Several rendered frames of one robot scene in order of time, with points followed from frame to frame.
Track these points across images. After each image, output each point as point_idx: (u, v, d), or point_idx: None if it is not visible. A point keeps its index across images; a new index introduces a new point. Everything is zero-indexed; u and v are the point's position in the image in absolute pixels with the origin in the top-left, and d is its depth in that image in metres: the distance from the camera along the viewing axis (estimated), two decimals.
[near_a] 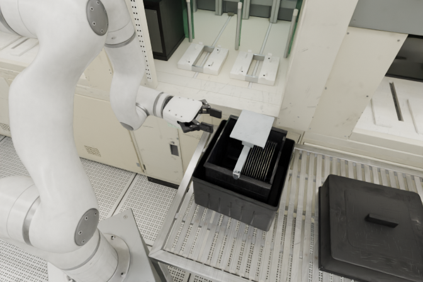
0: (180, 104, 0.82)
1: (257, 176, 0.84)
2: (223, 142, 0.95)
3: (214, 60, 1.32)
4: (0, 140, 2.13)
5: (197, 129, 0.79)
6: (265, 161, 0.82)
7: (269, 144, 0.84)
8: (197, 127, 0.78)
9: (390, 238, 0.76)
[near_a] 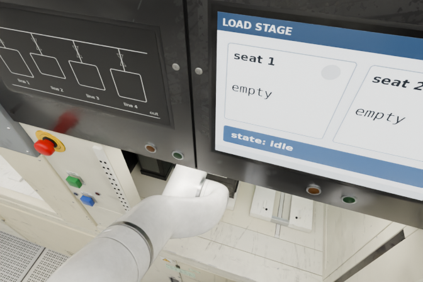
0: None
1: None
2: None
3: None
4: None
5: None
6: None
7: None
8: None
9: None
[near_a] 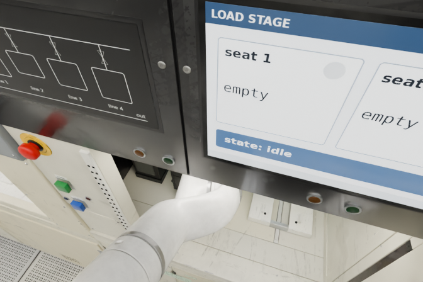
0: None
1: None
2: None
3: None
4: None
5: None
6: None
7: None
8: None
9: None
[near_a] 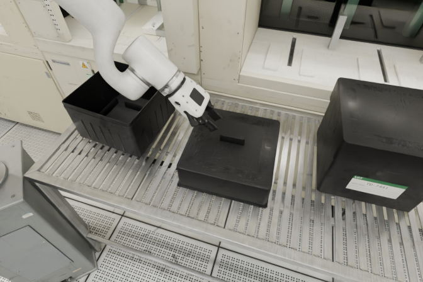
0: None
1: None
2: None
3: None
4: None
5: (212, 106, 0.82)
6: None
7: None
8: (209, 107, 0.83)
9: (236, 153, 0.82)
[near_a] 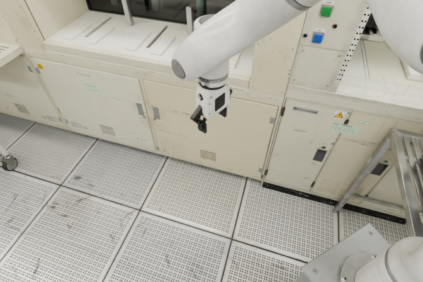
0: None
1: None
2: None
3: (376, 29, 1.44)
4: (93, 143, 2.05)
5: None
6: None
7: None
8: None
9: None
